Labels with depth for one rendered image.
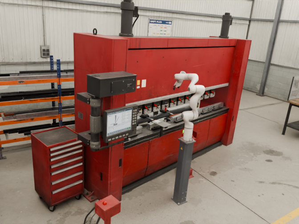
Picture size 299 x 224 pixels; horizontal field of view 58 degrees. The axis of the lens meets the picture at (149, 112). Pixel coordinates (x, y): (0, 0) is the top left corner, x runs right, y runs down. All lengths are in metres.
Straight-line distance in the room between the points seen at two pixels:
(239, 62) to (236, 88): 0.52
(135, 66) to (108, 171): 1.46
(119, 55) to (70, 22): 4.66
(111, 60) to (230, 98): 3.40
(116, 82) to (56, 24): 5.06
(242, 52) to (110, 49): 3.25
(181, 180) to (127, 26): 2.24
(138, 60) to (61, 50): 4.31
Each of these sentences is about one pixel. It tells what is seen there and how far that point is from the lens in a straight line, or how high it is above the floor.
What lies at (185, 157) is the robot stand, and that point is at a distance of 3.79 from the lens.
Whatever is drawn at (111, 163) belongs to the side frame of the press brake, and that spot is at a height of 0.70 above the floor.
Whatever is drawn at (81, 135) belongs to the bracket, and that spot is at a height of 1.21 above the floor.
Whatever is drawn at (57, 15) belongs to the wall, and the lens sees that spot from 7.72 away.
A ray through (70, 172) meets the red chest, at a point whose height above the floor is 0.53.
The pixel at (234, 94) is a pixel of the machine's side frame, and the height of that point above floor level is 1.18.
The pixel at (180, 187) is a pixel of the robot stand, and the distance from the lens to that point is 4.04.
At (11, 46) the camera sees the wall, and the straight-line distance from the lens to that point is 7.55.
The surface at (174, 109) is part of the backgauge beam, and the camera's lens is 5.06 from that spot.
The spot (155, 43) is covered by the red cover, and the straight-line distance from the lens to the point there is 3.92.
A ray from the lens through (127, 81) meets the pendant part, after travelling 2.93.
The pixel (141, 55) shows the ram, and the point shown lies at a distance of 3.77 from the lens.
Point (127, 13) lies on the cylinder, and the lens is 3.66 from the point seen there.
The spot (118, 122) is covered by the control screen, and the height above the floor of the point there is 1.45.
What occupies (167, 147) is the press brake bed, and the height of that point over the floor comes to 0.52.
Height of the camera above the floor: 2.53
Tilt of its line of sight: 19 degrees down
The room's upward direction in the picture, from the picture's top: 4 degrees clockwise
